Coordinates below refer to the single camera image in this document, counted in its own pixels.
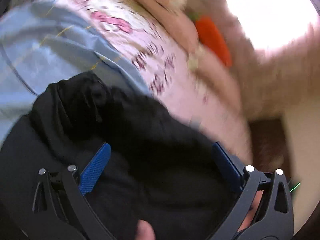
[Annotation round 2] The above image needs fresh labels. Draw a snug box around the small white cloth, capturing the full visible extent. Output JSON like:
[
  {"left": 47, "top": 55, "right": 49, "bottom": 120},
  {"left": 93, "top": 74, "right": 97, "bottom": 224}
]
[{"left": 187, "top": 44, "right": 207, "bottom": 71}]

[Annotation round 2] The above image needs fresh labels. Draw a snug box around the pink cartoon bed sheet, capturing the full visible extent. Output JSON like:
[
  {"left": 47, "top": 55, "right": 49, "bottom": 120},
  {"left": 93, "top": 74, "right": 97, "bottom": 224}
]
[{"left": 66, "top": 0, "right": 253, "bottom": 167}]

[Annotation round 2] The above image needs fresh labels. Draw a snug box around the pink pillow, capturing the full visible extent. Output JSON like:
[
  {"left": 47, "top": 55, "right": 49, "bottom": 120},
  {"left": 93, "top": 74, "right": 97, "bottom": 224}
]
[
  {"left": 112, "top": 0, "right": 202, "bottom": 55},
  {"left": 195, "top": 51, "right": 244, "bottom": 122}
]

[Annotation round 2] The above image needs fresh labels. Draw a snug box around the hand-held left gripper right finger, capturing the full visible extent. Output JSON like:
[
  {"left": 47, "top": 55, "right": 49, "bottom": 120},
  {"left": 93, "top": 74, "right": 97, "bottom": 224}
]
[{"left": 200, "top": 141, "right": 294, "bottom": 240}]

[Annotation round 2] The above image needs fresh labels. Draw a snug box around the blue plaid sheet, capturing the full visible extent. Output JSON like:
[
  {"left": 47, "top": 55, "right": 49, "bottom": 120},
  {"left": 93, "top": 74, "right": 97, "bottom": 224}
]
[{"left": 0, "top": 0, "right": 152, "bottom": 147}]

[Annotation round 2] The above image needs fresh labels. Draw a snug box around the window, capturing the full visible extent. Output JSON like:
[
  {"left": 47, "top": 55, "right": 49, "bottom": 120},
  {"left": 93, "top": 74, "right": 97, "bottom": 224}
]
[{"left": 205, "top": 0, "right": 320, "bottom": 54}]

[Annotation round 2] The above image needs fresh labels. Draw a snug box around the person's left hand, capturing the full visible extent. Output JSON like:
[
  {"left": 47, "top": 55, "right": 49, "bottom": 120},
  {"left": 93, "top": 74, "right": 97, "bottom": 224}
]
[{"left": 136, "top": 219, "right": 157, "bottom": 240}]

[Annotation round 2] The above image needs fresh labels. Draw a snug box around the orange carrot plush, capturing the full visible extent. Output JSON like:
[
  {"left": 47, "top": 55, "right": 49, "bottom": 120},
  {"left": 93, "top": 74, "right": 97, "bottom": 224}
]
[{"left": 189, "top": 14, "right": 233, "bottom": 68}]

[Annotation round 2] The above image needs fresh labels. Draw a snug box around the black hooded puffer jacket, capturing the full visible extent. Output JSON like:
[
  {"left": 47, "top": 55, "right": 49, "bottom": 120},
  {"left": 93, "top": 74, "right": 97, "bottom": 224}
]
[{"left": 0, "top": 71, "right": 252, "bottom": 240}]

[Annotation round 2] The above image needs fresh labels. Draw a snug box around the pink floral lace curtain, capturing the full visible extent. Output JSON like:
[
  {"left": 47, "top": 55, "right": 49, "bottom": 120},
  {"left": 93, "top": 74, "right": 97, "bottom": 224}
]
[{"left": 185, "top": 0, "right": 320, "bottom": 121}]

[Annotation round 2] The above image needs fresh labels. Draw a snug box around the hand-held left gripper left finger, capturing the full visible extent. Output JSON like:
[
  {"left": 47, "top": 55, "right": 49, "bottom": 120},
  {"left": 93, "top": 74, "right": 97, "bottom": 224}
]
[{"left": 26, "top": 142, "right": 118, "bottom": 240}]

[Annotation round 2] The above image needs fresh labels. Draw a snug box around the dark wooden headboard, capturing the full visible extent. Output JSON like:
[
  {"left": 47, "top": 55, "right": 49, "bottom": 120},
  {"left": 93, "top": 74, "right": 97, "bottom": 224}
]
[{"left": 247, "top": 117, "right": 293, "bottom": 173}]

